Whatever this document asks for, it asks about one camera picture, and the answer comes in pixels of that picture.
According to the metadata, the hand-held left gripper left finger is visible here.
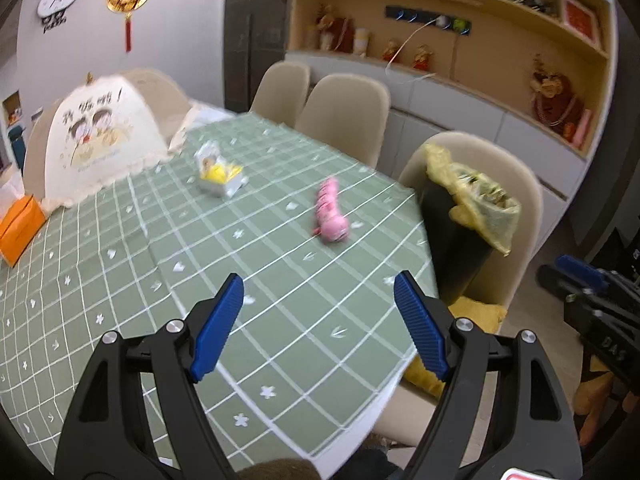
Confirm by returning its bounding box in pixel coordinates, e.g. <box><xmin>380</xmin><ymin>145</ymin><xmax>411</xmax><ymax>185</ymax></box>
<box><xmin>56</xmin><ymin>272</ymin><xmax>246</xmax><ymax>480</ymax></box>

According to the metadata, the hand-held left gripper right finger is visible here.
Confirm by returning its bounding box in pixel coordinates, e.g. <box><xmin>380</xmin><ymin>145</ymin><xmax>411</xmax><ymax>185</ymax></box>
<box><xmin>392</xmin><ymin>270</ymin><xmax>586</xmax><ymax>480</ymax></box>

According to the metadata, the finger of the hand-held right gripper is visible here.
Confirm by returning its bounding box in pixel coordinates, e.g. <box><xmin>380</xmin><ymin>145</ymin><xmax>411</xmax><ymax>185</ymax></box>
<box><xmin>555</xmin><ymin>254</ymin><xmax>631</xmax><ymax>291</ymax></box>
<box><xmin>536</xmin><ymin>264</ymin><xmax>599</xmax><ymax>311</ymax></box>

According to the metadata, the yellow plastic bin bag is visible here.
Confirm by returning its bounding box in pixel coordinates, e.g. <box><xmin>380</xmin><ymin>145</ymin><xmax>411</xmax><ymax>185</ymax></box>
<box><xmin>422</xmin><ymin>142</ymin><xmax>522</xmax><ymax>257</ymax></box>

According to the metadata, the yellow seat cushion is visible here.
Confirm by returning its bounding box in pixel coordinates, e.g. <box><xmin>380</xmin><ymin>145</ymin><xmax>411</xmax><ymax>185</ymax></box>
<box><xmin>402</xmin><ymin>296</ymin><xmax>506</xmax><ymax>396</ymax></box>

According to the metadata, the green checkered tablecloth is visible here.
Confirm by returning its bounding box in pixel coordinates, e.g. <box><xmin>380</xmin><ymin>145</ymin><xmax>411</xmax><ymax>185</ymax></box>
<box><xmin>0</xmin><ymin>112</ymin><xmax>441</xmax><ymax>476</ymax></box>

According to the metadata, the beige dining chair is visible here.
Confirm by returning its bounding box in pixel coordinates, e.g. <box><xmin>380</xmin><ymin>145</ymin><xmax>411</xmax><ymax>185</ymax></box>
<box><xmin>295</xmin><ymin>74</ymin><xmax>391</xmax><ymax>168</ymax></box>
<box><xmin>248</xmin><ymin>61</ymin><xmax>311</xmax><ymax>128</ymax></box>
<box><xmin>375</xmin><ymin>132</ymin><xmax>545</xmax><ymax>448</ymax></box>

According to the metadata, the pink caterpillar toy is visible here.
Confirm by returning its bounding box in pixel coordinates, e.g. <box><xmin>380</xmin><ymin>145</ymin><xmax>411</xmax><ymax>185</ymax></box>
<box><xmin>312</xmin><ymin>176</ymin><xmax>351</xmax><ymax>246</ymax></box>

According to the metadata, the clear box with yellow toy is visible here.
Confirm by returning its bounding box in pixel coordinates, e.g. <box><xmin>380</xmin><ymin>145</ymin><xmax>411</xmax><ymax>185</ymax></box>
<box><xmin>194</xmin><ymin>142</ymin><xmax>249</xmax><ymax>198</ymax></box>

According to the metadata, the white sideboard cabinet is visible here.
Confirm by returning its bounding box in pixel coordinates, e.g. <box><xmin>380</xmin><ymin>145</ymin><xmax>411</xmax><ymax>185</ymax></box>
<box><xmin>285</xmin><ymin>52</ymin><xmax>588</xmax><ymax>201</ymax></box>

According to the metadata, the orange tissue box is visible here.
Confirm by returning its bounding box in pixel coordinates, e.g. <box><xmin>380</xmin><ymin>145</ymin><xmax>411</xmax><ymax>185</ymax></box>
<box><xmin>0</xmin><ymin>195</ymin><xmax>48</xmax><ymax>267</ymax></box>

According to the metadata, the white printed food cover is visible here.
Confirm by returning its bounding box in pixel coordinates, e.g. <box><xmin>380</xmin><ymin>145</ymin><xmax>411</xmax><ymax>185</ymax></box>
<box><xmin>22</xmin><ymin>74</ymin><xmax>173</xmax><ymax>211</ymax></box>

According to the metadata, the plain white food cover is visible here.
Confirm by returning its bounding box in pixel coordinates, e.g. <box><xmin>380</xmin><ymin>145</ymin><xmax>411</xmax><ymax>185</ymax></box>
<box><xmin>122</xmin><ymin>67</ymin><xmax>193</xmax><ymax>141</ymax></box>

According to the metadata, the dark grey fridge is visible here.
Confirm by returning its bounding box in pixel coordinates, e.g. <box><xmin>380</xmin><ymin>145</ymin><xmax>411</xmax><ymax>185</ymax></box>
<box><xmin>225</xmin><ymin>0</ymin><xmax>296</xmax><ymax>113</ymax></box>

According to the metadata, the dark red gift bag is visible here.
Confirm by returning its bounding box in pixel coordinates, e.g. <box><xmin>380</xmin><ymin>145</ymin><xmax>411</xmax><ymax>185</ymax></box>
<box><xmin>332</xmin><ymin>17</ymin><xmax>356</xmax><ymax>53</ymax></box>

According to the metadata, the black power strip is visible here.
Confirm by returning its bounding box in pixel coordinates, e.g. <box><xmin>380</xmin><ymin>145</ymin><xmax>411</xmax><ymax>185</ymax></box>
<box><xmin>385</xmin><ymin>5</ymin><xmax>472</xmax><ymax>36</ymax></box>

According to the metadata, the small flower doll bouquet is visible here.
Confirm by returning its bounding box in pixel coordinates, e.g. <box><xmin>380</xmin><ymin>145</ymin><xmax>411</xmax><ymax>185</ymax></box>
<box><xmin>315</xmin><ymin>5</ymin><xmax>336</xmax><ymax>51</ymax></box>

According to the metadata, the wooden wall shelf unit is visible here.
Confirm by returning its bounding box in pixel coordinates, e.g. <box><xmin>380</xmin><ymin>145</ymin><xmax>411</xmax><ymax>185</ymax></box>
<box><xmin>285</xmin><ymin>0</ymin><xmax>618</xmax><ymax>161</ymax></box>

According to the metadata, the red picture frame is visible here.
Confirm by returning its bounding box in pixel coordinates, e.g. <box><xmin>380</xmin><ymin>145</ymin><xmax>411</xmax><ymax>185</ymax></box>
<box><xmin>559</xmin><ymin>0</ymin><xmax>600</xmax><ymax>43</ymax></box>

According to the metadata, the white charger cable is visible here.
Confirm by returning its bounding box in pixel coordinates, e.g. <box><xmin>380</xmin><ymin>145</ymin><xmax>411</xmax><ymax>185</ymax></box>
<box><xmin>385</xmin><ymin>17</ymin><xmax>443</xmax><ymax>81</ymax></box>

